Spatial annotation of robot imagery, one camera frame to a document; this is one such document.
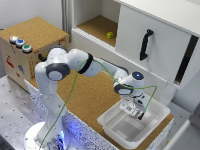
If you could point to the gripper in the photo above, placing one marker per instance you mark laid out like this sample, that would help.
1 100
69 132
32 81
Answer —
130 106

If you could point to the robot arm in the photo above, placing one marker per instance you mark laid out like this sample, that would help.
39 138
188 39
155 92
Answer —
56 71

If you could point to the yellow block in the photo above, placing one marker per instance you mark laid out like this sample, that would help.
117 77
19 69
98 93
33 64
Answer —
110 34

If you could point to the white plastic box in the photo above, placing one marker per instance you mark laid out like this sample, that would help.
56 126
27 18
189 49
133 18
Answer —
133 126

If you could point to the white sliding door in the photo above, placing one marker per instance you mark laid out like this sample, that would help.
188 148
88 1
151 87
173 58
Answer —
156 46

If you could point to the white cabinet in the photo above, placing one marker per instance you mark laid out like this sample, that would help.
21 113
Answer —
100 20

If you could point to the green button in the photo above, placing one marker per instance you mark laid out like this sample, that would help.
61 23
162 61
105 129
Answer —
27 47

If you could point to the wooden drawer box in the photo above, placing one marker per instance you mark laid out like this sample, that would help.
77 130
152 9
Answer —
33 36

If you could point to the blue button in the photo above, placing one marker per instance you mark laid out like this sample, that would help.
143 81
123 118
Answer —
20 42

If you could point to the red button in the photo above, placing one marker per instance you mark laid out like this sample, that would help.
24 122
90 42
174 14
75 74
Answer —
13 39

